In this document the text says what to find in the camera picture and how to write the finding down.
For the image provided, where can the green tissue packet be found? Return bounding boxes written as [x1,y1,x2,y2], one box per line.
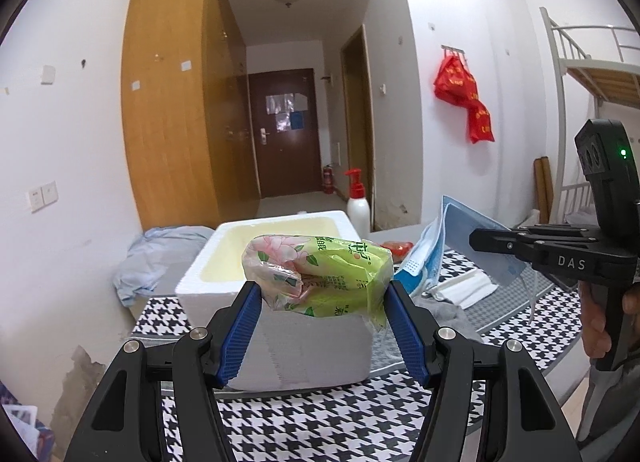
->
[241,234,395,333]

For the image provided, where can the white metal bunk bed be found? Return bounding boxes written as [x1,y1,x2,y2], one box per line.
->
[538,6,640,229]

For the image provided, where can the red snack packet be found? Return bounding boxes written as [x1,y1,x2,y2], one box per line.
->
[379,240,415,263]

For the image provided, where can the person's right hand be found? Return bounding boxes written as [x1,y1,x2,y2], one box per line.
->
[579,281,640,359]

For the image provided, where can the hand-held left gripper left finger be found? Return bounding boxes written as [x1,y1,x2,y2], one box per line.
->
[64,281,264,462]

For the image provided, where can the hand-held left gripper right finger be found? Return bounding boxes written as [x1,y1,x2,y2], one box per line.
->
[387,279,584,462]

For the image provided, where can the blue face mask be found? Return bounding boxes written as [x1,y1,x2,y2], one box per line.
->
[394,219,449,299]
[439,194,532,289]

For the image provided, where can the white pump bottle red top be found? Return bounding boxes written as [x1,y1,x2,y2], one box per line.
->
[343,167,371,238]

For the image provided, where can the wooden boards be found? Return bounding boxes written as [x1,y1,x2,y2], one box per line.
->
[533,155,554,226]

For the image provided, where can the wooden side door frame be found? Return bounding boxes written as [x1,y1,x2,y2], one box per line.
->
[340,24,376,233]

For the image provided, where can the red plastic bags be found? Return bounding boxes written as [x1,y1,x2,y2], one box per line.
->
[432,53,495,144]

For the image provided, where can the printed papers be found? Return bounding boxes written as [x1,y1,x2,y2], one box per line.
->
[1,381,57,459]

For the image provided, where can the grey cloth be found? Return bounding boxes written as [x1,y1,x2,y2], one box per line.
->
[414,291,484,344]

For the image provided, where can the wooden wardrobe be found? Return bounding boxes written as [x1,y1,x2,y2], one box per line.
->
[121,0,261,232]

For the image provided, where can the light blue crumpled cloth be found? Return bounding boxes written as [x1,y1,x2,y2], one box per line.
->
[112,225,216,306]

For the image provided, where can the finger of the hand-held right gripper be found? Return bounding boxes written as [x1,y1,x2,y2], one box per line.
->
[510,224,601,242]
[468,228,546,259]

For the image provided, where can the white foam box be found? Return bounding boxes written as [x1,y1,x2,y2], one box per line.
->
[175,210,374,392]

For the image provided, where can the white tissues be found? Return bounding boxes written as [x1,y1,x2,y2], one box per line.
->
[431,269,497,311]

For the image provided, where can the dark brown door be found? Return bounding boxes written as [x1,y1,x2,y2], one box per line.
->
[248,68,323,199]

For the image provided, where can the houndstooth blanket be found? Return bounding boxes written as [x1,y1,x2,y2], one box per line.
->
[129,222,601,462]

